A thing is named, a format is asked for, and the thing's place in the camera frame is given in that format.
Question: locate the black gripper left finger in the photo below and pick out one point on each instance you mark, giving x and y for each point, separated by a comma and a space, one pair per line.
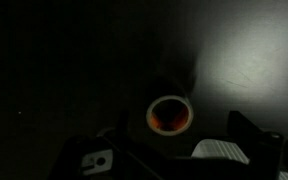
84, 156

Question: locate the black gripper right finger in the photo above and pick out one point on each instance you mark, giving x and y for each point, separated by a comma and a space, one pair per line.
250, 150

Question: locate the small round brown cup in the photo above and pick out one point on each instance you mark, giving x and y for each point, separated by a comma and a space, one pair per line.
154, 120

